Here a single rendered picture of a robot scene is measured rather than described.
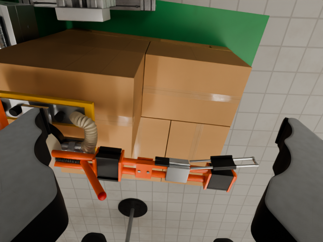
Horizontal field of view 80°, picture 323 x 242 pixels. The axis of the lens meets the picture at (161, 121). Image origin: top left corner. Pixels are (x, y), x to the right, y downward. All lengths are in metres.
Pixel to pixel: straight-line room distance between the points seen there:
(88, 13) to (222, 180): 0.64
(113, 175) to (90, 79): 0.36
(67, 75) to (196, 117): 0.80
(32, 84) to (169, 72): 0.66
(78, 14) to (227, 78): 0.83
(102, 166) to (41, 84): 0.41
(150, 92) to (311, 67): 1.40
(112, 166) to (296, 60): 1.71
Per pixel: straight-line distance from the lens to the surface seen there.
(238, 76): 1.21
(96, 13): 0.66
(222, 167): 0.62
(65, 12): 0.70
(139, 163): 0.60
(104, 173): 0.65
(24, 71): 0.88
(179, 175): 0.63
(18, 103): 0.77
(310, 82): 2.13
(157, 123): 1.28
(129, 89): 0.75
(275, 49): 1.87
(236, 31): 1.72
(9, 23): 1.26
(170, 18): 1.63
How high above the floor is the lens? 1.62
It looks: 58 degrees down
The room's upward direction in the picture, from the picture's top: 177 degrees counter-clockwise
